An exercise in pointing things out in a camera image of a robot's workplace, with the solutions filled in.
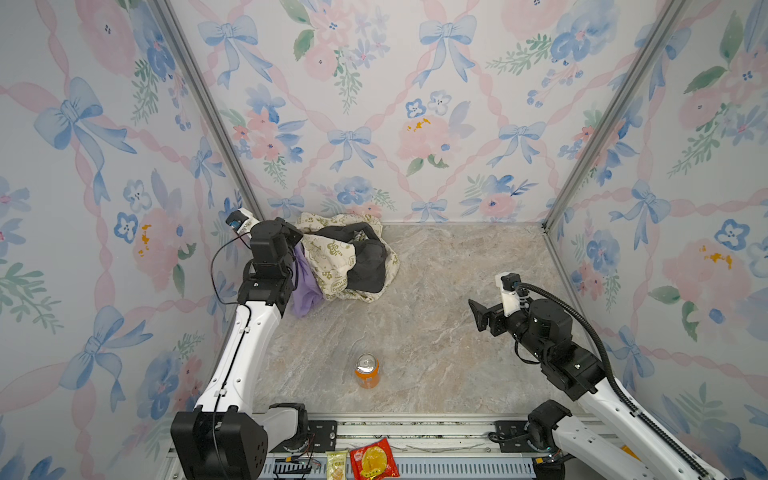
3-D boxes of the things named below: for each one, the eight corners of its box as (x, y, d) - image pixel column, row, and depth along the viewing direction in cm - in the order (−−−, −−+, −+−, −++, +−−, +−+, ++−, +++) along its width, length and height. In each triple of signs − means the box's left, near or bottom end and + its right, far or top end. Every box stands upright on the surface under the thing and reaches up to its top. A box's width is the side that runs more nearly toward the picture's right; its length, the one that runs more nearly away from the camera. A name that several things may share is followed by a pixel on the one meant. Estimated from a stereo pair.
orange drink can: (356, 388, 84) (353, 374, 74) (361, 367, 87) (358, 351, 78) (377, 391, 83) (375, 378, 73) (380, 371, 87) (380, 355, 77)
